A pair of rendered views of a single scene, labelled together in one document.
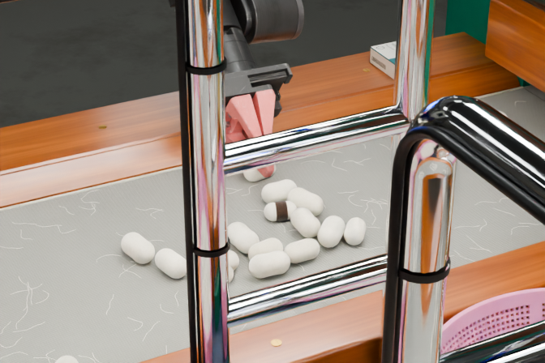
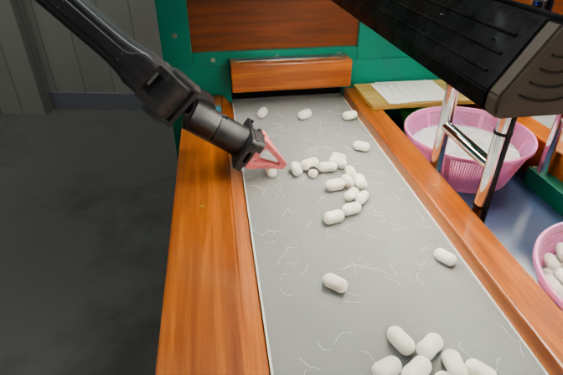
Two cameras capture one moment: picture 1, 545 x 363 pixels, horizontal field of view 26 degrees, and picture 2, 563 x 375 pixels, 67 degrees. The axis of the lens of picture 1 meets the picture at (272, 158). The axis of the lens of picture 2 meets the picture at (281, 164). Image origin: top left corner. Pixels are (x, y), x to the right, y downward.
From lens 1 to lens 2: 1.04 m
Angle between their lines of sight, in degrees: 62
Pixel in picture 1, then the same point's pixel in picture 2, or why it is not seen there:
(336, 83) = not seen: hidden behind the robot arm
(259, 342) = (435, 189)
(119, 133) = (215, 201)
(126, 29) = not seen: outside the picture
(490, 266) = (385, 132)
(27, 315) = (380, 269)
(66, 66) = not seen: outside the picture
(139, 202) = (276, 213)
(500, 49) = (244, 84)
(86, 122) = (191, 212)
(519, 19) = (254, 66)
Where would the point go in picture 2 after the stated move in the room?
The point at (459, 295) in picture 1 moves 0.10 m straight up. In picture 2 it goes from (404, 141) to (411, 96)
